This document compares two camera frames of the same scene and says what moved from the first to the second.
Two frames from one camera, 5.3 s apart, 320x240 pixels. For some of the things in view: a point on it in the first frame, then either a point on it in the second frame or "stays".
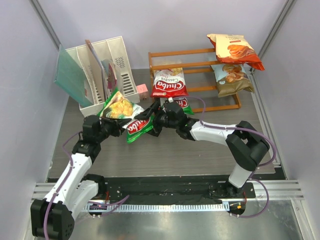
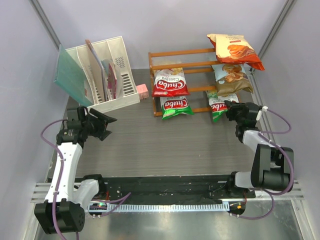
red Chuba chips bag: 169,83 stays
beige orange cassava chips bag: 235,49 stays
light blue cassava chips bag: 231,79 stays
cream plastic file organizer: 106,66 stays
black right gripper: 156,129 → 231,107
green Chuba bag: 117,105 → 218,107
